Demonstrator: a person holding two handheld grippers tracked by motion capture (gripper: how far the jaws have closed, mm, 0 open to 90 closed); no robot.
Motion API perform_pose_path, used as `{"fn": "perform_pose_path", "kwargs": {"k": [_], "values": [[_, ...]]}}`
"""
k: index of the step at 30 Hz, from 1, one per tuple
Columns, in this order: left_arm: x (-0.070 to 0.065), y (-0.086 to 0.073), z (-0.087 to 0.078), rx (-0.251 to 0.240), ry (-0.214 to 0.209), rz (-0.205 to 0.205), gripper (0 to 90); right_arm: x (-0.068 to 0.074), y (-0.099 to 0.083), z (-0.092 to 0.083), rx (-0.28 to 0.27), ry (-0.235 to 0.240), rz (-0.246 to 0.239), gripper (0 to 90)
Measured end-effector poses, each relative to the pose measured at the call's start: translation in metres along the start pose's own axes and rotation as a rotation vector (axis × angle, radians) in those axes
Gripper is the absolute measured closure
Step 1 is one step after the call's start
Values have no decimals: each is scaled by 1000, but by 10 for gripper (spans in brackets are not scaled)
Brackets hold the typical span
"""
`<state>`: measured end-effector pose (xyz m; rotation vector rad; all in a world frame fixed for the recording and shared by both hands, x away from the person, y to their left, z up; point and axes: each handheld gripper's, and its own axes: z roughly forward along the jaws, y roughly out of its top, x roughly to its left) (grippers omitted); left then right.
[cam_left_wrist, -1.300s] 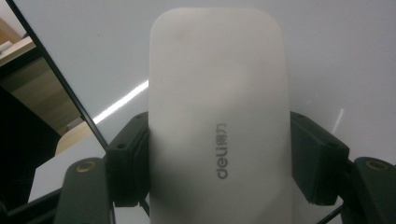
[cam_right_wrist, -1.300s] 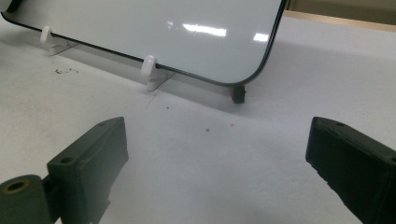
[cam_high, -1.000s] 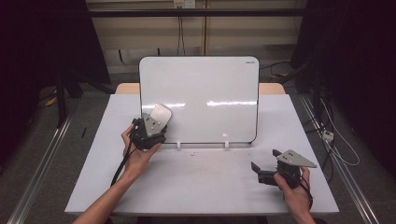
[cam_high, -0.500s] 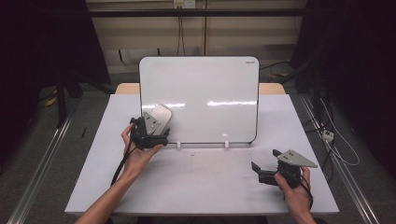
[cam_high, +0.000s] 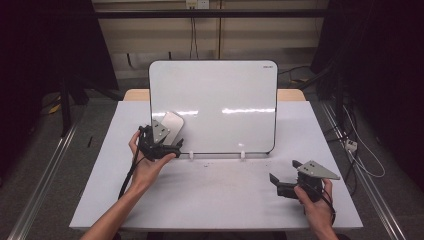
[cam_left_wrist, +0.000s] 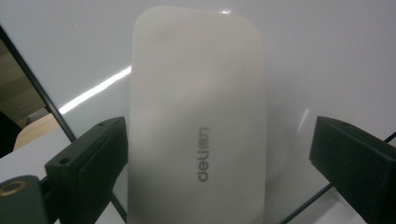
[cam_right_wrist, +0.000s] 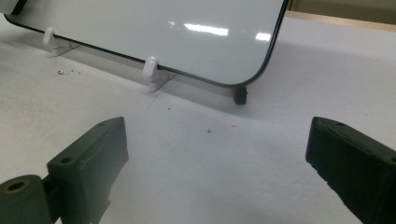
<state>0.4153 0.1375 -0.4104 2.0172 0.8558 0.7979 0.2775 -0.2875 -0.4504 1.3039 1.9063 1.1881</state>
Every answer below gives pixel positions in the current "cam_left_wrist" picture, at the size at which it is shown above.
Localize white whiteboard eraser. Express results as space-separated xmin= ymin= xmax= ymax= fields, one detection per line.
xmin=126 ymin=5 xmax=269 ymax=224

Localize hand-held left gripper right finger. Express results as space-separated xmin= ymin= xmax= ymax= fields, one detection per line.
xmin=308 ymin=115 xmax=396 ymax=224

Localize white whiteboard with black frame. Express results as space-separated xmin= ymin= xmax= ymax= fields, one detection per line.
xmin=0 ymin=0 xmax=396 ymax=224

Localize wooden table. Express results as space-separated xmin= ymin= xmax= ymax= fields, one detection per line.
xmin=12 ymin=112 xmax=62 ymax=151

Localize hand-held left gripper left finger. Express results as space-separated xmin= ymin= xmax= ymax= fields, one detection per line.
xmin=44 ymin=116 xmax=129 ymax=224

